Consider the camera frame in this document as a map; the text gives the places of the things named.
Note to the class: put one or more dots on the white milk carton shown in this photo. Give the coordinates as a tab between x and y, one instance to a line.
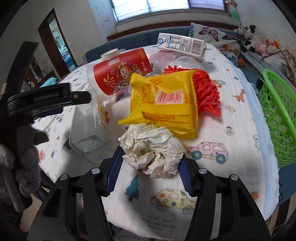
181	44

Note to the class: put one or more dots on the green plastic basket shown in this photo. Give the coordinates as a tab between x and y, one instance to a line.
277	100

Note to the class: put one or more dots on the clear square plastic bottle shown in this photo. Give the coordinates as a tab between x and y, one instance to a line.
89	130

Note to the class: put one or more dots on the pink plush toy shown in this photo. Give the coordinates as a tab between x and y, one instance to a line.
261	48

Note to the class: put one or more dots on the white paper tissue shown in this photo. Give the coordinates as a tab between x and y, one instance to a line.
153	150

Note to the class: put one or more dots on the black white plush toy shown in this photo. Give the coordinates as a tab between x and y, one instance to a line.
248	43

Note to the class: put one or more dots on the printed white table cloth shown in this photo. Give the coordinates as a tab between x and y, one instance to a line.
237	142

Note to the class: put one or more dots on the butterfly print pillow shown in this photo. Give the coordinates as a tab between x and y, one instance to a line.
227	44

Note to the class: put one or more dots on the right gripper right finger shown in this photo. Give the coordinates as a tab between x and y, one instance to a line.
240	217

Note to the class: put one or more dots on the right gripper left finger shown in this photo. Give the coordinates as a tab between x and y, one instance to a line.
57	218

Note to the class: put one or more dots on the dark wooden door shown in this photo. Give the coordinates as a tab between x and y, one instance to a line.
56	46

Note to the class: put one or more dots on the white paper cup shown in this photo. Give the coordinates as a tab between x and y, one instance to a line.
110	54

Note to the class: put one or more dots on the red paper cup with lid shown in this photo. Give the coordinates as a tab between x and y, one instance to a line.
111	75

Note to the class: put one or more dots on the window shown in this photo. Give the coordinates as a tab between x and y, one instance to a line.
125	9

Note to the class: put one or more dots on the red foam fruit net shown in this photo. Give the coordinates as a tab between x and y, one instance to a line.
206	92

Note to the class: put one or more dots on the clear plastic lid container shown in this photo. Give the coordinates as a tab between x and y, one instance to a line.
163	59

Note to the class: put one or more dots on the orange fox plush toy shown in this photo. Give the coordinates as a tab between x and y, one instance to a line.
272	47

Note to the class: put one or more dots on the yellow snack wrapper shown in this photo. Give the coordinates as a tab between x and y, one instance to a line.
165	100

